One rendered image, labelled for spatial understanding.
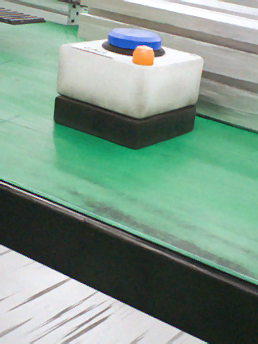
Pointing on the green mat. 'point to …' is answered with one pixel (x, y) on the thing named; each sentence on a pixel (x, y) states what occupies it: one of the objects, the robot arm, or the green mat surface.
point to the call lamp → (143, 56)
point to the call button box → (126, 93)
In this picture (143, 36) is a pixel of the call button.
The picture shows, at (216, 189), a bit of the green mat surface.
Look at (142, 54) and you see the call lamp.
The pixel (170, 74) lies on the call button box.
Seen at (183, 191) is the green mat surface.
